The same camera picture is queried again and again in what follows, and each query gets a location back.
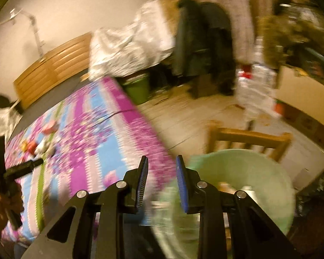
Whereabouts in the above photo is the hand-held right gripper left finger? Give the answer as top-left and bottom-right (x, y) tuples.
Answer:
(22, 155), (149, 259)

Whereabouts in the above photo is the white plastic bag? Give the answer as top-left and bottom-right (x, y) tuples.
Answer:
(88, 0), (179, 81)

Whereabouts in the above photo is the wooden headboard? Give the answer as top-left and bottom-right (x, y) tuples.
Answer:
(13, 31), (94, 109)

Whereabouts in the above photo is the white cloth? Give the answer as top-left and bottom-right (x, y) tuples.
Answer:
(0, 101), (22, 141)

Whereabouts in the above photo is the red and white carton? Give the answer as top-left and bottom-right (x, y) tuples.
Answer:
(238, 65), (254, 83)

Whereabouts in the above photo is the dark jacket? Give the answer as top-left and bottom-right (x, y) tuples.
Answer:
(171, 0), (237, 97)

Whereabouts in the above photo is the wooden chair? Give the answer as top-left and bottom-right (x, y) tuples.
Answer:
(206, 119), (292, 163)

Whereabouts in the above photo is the red cigarette pack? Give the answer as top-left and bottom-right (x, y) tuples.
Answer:
(44, 119), (58, 134)

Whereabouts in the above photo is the cardboard box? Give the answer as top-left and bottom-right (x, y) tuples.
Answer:
(275, 67), (324, 147)

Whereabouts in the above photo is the pile of crumpled wrappers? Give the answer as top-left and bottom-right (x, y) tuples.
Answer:
(21, 137), (56, 157)

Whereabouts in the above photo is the person's left hand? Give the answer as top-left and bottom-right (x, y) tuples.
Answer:
(0, 187), (25, 239)

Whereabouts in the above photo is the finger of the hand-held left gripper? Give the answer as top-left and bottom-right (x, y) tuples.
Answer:
(5, 158), (44, 179)

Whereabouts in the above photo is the green plastic basin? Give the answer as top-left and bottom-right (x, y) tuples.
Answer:
(151, 148), (298, 259)

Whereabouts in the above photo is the pack of water bottles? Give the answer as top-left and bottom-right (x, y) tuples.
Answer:
(236, 43), (281, 122)

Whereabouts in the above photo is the purple patterned blanket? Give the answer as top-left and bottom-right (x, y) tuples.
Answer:
(1, 76), (179, 242)

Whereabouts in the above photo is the green bin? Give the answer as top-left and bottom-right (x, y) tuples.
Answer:
(122, 74), (151, 106)

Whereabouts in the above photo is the camouflage jacket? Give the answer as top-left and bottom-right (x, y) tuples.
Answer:
(259, 0), (324, 88)

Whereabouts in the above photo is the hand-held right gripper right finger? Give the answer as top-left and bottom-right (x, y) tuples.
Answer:
(175, 155), (303, 259)

